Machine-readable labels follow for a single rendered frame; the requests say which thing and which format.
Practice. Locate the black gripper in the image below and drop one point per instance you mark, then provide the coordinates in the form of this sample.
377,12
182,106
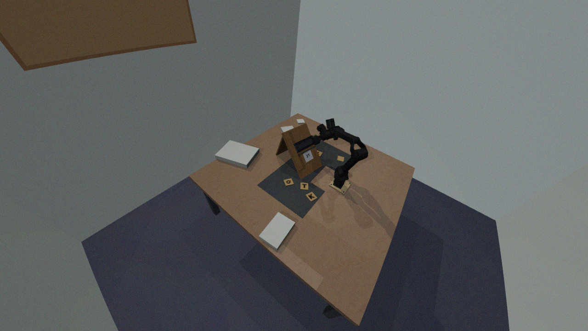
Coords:
316,139

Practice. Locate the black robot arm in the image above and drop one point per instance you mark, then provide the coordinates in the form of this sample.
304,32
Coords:
335,132

